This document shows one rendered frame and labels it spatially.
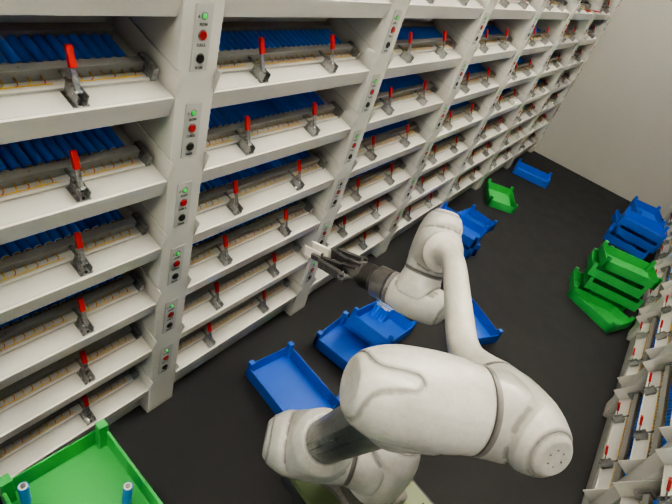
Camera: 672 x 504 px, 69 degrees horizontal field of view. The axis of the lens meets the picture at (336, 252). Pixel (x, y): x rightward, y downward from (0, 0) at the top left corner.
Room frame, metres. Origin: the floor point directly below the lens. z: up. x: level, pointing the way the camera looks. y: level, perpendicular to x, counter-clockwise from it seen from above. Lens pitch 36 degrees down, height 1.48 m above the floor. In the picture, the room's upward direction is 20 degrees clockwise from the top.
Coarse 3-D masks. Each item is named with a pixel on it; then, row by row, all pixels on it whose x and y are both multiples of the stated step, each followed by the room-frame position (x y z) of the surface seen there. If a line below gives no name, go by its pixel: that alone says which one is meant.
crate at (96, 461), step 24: (96, 432) 0.51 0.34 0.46; (72, 456) 0.47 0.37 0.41; (96, 456) 0.49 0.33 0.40; (120, 456) 0.49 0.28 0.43; (0, 480) 0.36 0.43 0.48; (24, 480) 0.39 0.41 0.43; (48, 480) 0.42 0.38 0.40; (72, 480) 0.43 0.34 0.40; (96, 480) 0.45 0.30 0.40; (120, 480) 0.46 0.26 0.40; (144, 480) 0.46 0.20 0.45
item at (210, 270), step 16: (304, 208) 1.50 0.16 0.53; (320, 208) 1.49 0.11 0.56; (272, 224) 1.34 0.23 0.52; (288, 224) 1.38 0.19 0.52; (304, 224) 1.42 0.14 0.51; (256, 240) 1.23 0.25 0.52; (272, 240) 1.27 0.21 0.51; (288, 240) 1.34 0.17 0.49; (208, 256) 1.08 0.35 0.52; (240, 256) 1.14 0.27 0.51; (256, 256) 1.20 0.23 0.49; (192, 272) 1.00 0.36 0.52; (208, 272) 1.03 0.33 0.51; (224, 272) 1.07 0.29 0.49; (192, 288) 0.96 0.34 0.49
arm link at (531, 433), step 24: (504, 384) 0.49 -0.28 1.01; (528, 384) 0.53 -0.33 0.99; (504, 408) 0.46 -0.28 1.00; (528, 408) 0.47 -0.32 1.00; (552, 408) 0.48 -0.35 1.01; (504, 432) 0.44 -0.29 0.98; (528, 432) 0.43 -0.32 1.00; (552, 432) 0.44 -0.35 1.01; (480, 456) 0.43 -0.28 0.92; (504, 456) 0.43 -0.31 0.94; (528, 456) 0.41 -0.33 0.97; (552, 456) 0.42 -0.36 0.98
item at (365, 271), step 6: (354, 264) 1.09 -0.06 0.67; (366, 264) 1.06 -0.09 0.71; (372, 264) 1.07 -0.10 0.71; (348, 270) 1.05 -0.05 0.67; (354, 270) 1.06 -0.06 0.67; (360, 270) 1.04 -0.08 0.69; (366, 270) 1.04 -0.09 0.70; (372, 270) 1.04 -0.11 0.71; (354, 276) 1.03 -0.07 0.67; (360, 276) 1.03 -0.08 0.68; (366, 276) 1.03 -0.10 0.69; (360, 282) 1.02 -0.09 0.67; (366, 282) 1.02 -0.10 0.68; (366, 288) 1.02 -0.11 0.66
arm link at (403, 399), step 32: (384, 352) 0.48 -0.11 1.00; (416, 352) 0.49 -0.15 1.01; (352, 384) 0.44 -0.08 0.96; (384, 384) 0.43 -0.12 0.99; (416, 384) 0.44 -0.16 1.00; (448, 384) 0.45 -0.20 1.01; (480, 384) 0.47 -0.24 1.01; (288, 416) 0.71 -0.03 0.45; (320, 416) 0.69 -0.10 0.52; (352, 416) 0.41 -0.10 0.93; (384, 416) 0.40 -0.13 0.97; (416, 416) 0.41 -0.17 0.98; (448, 416) 0.42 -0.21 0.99; (480, 416) 0.44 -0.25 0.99; (288, 448) 0.63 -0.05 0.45; (320, 448) 0.58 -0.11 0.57; (352, 448) 0.51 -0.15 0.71; (384, 448) 0.43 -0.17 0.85; (416, 448) 0.40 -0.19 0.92; (448, 448) 0.41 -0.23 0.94; (480, 448) 0.42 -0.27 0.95; (320, 480) 0.62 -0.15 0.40
